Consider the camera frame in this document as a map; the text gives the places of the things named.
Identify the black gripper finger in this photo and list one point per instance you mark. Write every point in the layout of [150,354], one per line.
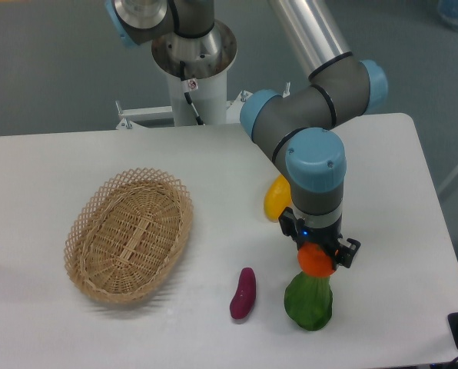
[346,250]
[287,222]

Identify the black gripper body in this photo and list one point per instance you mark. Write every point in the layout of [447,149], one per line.
[326,237]

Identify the orange fruit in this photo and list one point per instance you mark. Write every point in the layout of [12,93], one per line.
[314,262]

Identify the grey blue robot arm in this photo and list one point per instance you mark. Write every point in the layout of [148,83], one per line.
[296,132]

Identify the yellow mango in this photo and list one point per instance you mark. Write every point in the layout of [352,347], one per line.
[277,198]

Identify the green bok choy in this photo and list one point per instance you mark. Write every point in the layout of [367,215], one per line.
[308,301]

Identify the purple sweet potato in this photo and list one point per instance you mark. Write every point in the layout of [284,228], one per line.
[245,295]

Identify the woven wicker basket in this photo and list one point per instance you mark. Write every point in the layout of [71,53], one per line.
[129,236]

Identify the white metal base frame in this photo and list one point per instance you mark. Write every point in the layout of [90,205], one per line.
[163,116]

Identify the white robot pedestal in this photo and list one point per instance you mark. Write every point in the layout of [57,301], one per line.
[196,73]

